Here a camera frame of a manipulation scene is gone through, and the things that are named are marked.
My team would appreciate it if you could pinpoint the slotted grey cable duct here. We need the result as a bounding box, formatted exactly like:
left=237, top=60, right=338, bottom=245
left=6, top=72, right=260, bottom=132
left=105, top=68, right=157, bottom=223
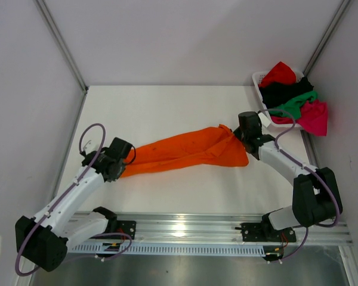
left=70, top=242, right=266, bottom=257

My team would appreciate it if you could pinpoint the green t shirt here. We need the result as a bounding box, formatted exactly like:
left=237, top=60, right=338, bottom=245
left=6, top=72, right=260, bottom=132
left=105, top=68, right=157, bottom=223
left=269, top=91, right=318, bottom=120

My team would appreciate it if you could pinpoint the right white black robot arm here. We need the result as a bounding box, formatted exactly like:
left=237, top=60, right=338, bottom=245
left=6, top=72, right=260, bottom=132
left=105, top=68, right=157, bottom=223
left=234, top=111, right=343, bottom=241

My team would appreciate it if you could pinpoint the red t shirt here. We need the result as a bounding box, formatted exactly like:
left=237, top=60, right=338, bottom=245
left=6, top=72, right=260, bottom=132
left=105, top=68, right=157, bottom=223
left=258, top=61, right=297, bottom=88

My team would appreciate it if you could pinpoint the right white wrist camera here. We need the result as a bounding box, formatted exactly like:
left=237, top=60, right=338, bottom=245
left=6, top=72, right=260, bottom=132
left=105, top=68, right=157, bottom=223
left=258, top=113, right=271, bottom=130

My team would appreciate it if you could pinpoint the orange t shirt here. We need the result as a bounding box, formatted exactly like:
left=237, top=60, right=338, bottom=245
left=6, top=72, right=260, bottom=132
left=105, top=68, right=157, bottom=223
left=121, top=124, right=249, bottom=178

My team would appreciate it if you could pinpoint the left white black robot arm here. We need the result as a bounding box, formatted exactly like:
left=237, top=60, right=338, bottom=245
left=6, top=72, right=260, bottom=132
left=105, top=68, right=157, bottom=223
left=15, top=138, right=135, bottom=276

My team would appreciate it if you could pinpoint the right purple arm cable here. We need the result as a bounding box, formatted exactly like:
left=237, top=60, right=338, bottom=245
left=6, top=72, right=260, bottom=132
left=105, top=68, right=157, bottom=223
left=258, top=108, right=342, bottom=265

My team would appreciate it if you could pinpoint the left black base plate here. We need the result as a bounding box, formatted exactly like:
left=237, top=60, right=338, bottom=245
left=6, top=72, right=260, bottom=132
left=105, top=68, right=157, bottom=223
left=92, top=220, right=137, bottom=240

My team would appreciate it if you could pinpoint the black t shirt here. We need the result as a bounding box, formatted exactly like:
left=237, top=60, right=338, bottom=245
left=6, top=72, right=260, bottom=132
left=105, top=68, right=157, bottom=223
left=259, top=77, right=314, bottom=108

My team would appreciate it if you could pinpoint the magenta t shirt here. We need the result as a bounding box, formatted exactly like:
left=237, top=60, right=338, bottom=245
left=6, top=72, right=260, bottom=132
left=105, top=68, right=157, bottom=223
left=270, top=100, right=328, bottom=136

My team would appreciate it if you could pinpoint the aluminium mounting rail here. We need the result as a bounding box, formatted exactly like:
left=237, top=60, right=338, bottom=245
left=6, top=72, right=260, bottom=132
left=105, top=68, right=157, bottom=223
left=64, top=210, right=353, bottom=247

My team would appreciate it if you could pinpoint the white plastic laundry basket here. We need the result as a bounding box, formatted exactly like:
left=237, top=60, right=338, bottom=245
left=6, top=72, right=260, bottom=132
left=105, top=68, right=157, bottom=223
left=251, top=67, right=305, bottom=132

